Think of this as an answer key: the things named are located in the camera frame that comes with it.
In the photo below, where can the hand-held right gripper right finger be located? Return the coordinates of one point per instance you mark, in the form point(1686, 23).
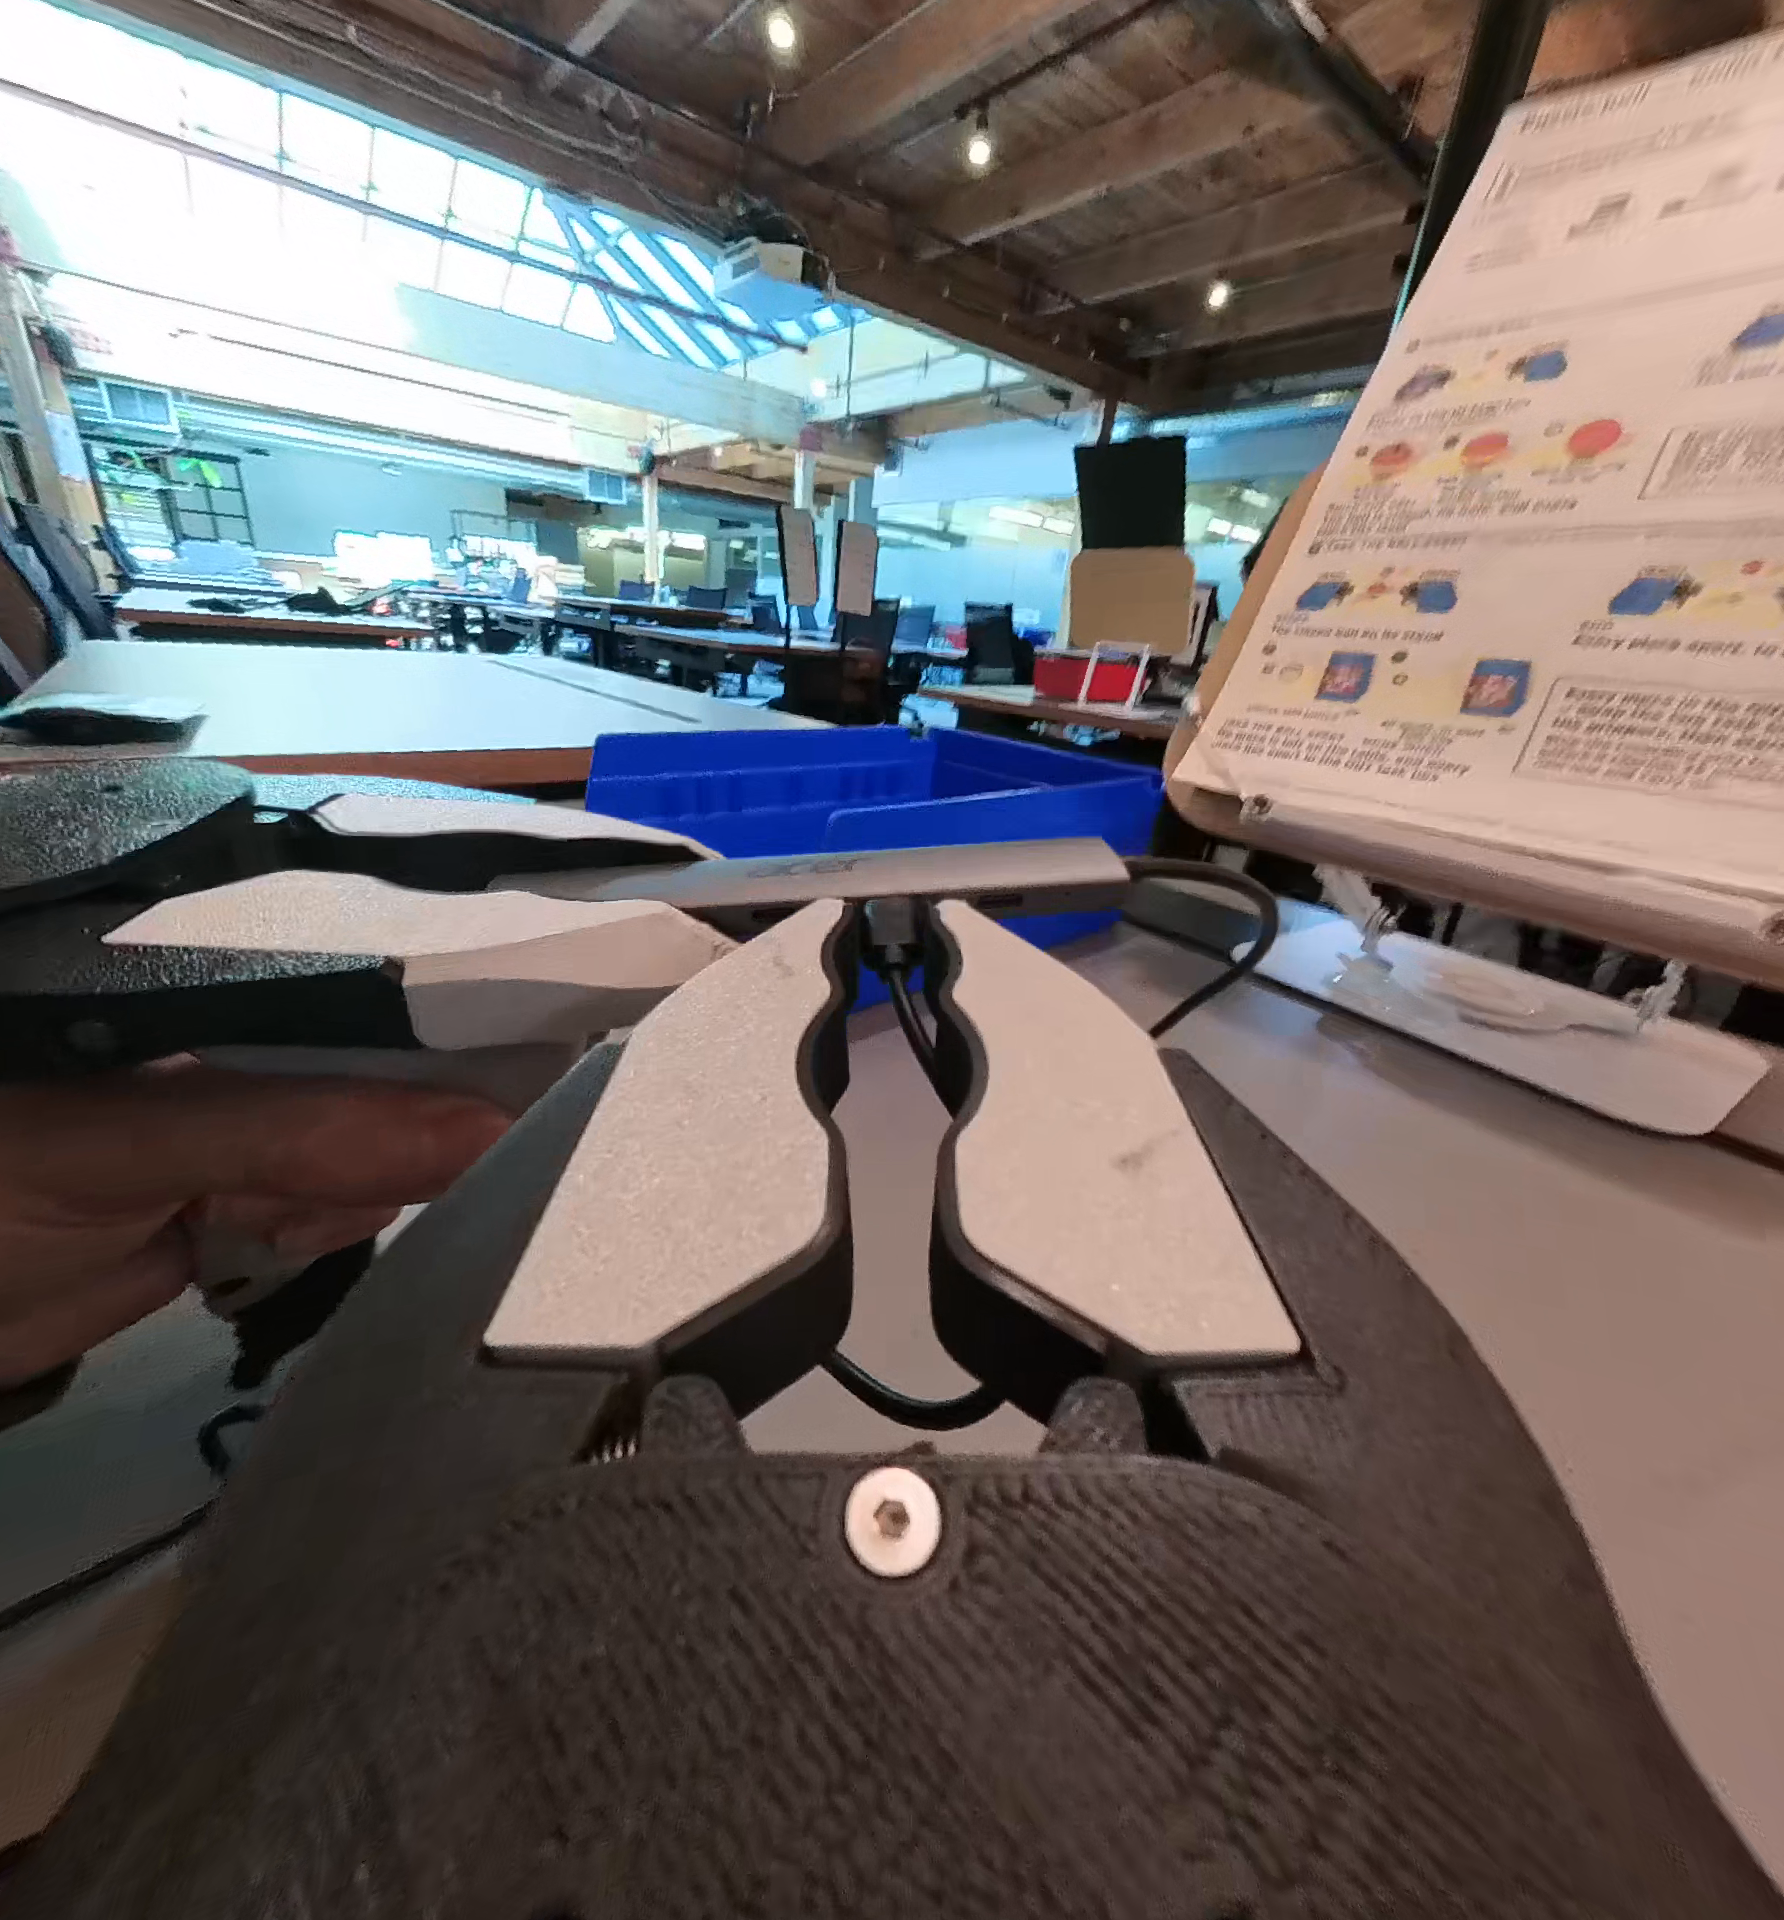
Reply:
point(1104, 1186)

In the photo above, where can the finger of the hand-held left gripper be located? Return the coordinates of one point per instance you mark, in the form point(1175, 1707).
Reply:
point(458, 818)
point(458, 940)

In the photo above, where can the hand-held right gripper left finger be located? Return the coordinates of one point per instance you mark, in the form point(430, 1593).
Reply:
point(651, 1169)

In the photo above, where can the silver usb hub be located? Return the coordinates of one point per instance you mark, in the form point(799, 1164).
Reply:
point(982, 869)

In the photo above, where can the blue plastic bin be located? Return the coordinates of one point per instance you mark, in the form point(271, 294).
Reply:
point(1104, 825)

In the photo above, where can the person's left hand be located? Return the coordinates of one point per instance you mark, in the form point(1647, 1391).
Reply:
point(84, 1200)

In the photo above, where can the grey pouch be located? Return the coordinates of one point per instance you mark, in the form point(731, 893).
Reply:
point(84, 720)

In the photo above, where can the white table with wooden edge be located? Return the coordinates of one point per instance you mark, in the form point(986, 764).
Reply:
point(383, 697)

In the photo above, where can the black sign board on stand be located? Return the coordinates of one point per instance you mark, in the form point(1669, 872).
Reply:
point(856, 567)
point(799, 555)

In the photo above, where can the small red bin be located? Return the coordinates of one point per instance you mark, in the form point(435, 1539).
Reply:
point(1073, 677)

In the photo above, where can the cardboard panel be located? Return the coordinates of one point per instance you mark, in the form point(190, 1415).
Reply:
point(1131, 601)

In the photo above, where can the white ceiling unit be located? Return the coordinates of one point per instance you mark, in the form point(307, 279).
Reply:
point(760, 270)

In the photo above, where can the black panel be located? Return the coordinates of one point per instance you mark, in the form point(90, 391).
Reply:
point(1131, 495)

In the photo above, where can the printed instruction sheet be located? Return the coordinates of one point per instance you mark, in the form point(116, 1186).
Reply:
point(1551, 527)

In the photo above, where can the black pillar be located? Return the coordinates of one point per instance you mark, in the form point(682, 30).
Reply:
point(1478, 135)

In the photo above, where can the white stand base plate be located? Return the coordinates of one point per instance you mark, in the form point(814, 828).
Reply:
point(1657, 1079)

